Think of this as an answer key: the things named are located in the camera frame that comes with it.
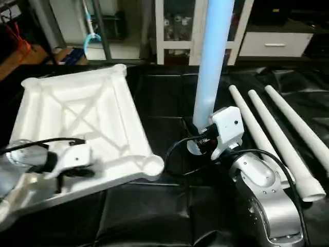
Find white plastic table leg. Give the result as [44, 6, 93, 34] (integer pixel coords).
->
[248, 90, 327, 202]
[229, 85, 286, 171]
[265, 85, 329, 173]
[186, 0, 236, 156]

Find white plastic table top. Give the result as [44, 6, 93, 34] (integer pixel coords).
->
[8, 64, 165, 215]

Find black mat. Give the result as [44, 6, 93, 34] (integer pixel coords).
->
[0, 61, 329, 247]

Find white glass-door cabinet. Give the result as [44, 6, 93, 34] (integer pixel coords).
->
[154, 0, 255, 66]

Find white drawer unit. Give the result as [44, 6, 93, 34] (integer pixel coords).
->
[239, 31, 315, 58]

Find blue box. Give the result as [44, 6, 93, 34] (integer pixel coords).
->
[61, 48, 89, 65]

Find dark metal stand pole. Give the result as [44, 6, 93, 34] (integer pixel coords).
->
[94, 0, 113, 63]

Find grey metal stand pole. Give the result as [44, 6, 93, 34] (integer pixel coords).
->
[28, 0, 65, 50]

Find teal and white pole tool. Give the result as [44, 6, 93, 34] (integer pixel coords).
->
[81, 0, 103, 61]

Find red cables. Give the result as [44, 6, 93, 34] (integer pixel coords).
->
[0, 8, 32, 55]

